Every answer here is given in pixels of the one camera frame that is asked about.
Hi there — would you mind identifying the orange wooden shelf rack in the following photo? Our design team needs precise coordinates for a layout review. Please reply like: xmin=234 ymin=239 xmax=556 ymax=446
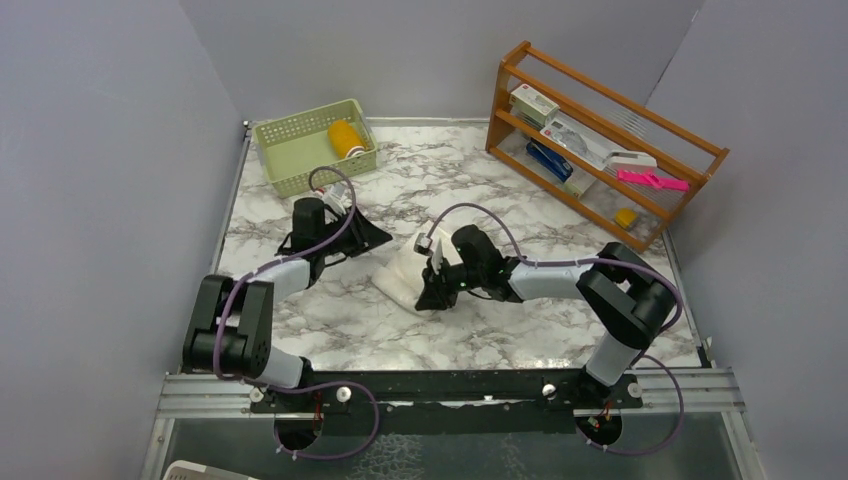
xmin=485 ymin=41 xmax=730 ymax=252

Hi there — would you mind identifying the pink clip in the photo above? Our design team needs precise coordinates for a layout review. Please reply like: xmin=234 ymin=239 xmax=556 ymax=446
xmin=616 ymin=170 xmax=690 ymax=192

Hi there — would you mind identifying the light green plastic basket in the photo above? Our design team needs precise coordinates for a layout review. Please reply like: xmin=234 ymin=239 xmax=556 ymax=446
xmin=253 ymin=99 xmax=378 ymax=198

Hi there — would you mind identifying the white basket at bottom edge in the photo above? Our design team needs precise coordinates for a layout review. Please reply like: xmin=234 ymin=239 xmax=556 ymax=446
xmin=162 ymin=460 xmax=256 ymax=480

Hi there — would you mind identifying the yellow brown bear towel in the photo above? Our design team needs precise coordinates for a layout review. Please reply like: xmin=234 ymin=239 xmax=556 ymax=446
xmin=327 ymin=119 xmax=366 ymax=159

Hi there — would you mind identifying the white towel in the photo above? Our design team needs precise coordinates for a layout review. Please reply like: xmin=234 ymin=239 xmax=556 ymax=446
xmin=372 ymin=221 xmax=436 ymax=318

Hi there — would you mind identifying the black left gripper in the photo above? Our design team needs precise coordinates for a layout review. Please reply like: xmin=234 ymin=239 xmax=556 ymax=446
xmin=318 ymin=205 xmax=393 ymax=257

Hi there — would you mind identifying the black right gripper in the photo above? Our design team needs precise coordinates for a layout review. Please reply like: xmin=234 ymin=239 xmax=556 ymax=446
xmin=416 ymin=253 xmax=485 ymax=309

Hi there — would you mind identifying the blue flat object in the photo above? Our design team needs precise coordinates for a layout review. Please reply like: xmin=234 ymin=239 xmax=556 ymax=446
xmin=525 ymin=139 xmax=573 ymax=183

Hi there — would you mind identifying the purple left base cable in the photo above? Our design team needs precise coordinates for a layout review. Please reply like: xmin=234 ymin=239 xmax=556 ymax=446
xmin=272 ymin=380 xmax=382 ymax=463

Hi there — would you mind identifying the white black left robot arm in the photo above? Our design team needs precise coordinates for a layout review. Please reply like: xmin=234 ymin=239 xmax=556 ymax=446
xmin=182 ymin=197 xmax=393 ymax=411

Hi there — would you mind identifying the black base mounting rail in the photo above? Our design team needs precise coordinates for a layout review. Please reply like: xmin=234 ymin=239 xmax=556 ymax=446
xmin=250 ymin=368 xmax=643 ymax=436

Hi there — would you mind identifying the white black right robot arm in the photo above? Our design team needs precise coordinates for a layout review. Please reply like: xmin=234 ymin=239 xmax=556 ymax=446
xmin=413 ymin=225 xmax=682 ymax=407

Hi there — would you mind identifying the white green small box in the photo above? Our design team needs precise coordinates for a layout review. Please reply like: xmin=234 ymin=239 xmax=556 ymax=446
xmin=509 ymin=83 xmax=559 ymax=128

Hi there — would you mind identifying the white device on shelf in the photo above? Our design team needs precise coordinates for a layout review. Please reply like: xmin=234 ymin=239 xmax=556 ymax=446
xmin=606 ymin=150 xmax=658 ymax=173

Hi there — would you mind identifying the yellow grey sponge block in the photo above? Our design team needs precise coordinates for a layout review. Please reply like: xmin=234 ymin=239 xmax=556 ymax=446
xmin=613 ymin=208 xmax=640 ymax=231

